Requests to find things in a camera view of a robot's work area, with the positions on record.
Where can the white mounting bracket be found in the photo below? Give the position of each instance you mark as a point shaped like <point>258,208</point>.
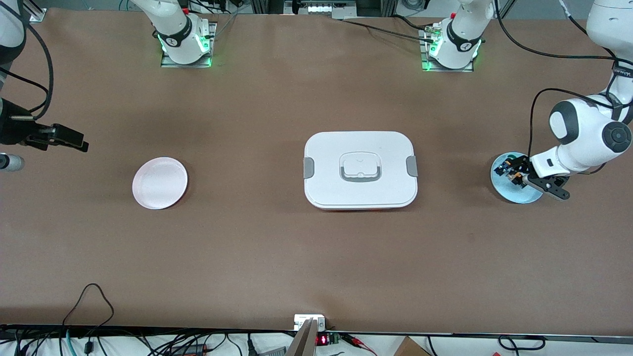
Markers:
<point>301,321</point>

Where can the black table edge rail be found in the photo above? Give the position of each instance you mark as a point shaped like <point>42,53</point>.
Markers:
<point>148,330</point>

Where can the light blue round plate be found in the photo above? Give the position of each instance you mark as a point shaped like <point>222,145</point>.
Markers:
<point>514,194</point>

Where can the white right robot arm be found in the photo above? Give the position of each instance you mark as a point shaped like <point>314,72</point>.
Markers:
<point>178,29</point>

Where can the brown cardboard box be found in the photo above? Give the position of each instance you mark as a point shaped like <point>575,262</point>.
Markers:
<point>410,348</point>

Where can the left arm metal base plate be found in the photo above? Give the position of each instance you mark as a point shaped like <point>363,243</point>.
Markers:
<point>447,70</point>

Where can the aluminium frame profile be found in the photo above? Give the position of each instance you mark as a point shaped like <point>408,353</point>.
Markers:
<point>37,14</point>

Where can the orange push-button switch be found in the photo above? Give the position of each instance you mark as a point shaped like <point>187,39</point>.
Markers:
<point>517,178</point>

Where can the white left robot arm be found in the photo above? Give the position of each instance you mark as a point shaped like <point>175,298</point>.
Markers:
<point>583,138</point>

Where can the lit control unit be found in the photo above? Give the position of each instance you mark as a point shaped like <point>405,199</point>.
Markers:
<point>321,9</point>

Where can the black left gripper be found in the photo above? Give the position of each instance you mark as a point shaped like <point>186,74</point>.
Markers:
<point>520,167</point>

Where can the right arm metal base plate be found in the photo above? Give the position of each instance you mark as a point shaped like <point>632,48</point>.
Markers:
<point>188,65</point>

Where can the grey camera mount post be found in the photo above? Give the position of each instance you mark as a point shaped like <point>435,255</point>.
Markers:
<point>304,343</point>

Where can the black power adapter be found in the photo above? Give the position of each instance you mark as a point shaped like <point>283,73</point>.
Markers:
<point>190,349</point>

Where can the board with red display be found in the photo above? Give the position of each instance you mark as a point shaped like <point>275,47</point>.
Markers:
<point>322,340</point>

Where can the green push-button switch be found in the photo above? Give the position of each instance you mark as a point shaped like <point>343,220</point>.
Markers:
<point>503,166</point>

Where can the grey power strip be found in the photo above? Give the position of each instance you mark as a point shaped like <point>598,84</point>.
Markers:
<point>272,352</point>

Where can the white lidded container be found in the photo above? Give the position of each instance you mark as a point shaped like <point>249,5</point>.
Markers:
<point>361,193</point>

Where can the pink round plate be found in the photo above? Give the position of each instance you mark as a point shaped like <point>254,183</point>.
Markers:
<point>159,183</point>

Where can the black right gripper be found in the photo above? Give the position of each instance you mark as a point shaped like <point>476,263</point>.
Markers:
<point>15,129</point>

